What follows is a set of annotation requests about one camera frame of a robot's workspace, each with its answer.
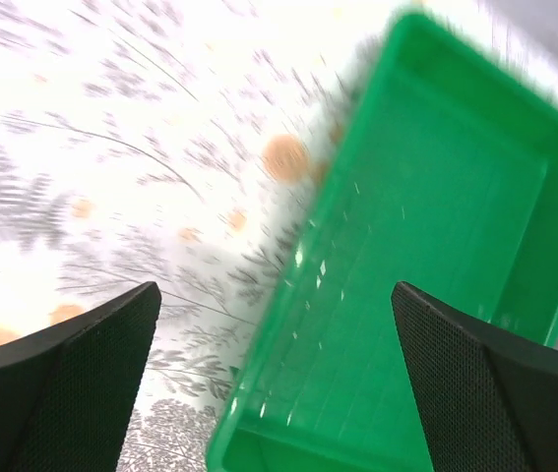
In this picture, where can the floral patterned table mat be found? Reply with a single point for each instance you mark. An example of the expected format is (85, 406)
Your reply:
(174, 141)

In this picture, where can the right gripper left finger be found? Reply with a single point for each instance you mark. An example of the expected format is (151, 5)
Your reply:
(67, 392)

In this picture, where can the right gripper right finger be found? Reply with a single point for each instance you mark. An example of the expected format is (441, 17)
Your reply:
(487, 399)

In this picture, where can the green plastic tray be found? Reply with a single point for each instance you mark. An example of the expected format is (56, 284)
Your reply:
(447, 178)

